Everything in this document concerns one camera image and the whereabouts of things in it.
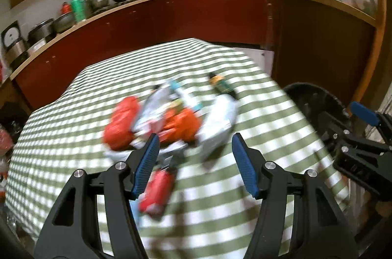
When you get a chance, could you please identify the red spray can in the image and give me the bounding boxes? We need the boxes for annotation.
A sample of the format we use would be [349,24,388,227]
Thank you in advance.
[139,169,175,217]

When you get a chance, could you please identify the red plastic bag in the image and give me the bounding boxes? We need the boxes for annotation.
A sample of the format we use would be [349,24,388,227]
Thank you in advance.
[103,96,140,151]

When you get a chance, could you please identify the white pouch package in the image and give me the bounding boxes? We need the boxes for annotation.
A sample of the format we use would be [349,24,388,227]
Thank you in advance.
[198,93,239,156]

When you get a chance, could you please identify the green label dark bottle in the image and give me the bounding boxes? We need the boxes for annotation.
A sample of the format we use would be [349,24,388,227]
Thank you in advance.
[208,72,237,100]

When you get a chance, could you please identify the orange plastic bag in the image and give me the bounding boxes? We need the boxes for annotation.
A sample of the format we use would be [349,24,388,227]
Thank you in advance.
[158,108,201,145]

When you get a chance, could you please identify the silver snack wrapper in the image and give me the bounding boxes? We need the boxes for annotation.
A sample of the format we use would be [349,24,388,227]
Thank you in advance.
[131,80,179,139]

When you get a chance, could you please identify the teal white tube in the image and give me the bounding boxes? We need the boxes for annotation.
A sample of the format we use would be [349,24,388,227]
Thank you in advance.
[170,80,203,112]

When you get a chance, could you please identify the black trash bin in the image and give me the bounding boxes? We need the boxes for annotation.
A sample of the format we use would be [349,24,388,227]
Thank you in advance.
[283,83,352,137]

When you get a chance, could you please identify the dark red lower cabinets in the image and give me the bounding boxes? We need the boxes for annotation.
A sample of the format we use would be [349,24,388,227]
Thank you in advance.
[12,0,375,110]

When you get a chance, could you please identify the green checkered tablecloth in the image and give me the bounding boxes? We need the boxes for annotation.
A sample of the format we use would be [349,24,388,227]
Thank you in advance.
[5,39,349,258]

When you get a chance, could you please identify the red thermos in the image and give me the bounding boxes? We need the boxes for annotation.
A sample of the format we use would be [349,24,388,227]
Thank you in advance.
[61,1,72,14]

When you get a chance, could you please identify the green thermos bottle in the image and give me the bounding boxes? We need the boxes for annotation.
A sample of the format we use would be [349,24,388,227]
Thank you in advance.
[71,0,86,23]

